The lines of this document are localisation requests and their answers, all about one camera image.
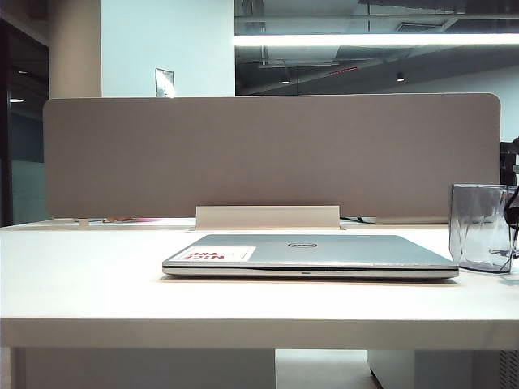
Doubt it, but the beige desk divider panel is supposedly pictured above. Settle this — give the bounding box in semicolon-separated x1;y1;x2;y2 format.
42;92;504;220

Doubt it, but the white red laptop sticker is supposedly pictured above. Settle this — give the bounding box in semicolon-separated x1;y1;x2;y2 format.
177;246;257;263

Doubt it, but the person in dark clothes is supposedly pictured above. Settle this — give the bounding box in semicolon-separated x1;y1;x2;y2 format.
500;136;519;186

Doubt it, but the silver Dell laptop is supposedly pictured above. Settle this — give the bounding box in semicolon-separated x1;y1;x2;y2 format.
161;233;461;280

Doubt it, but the framed wall poster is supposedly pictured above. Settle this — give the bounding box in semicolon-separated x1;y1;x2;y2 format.
154;67;176;98

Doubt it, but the long ceiling light strip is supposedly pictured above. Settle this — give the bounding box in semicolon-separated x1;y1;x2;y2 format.
233;32;519;47

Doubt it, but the transparent grey water cup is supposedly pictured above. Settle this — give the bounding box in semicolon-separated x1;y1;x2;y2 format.
448;182;519;273

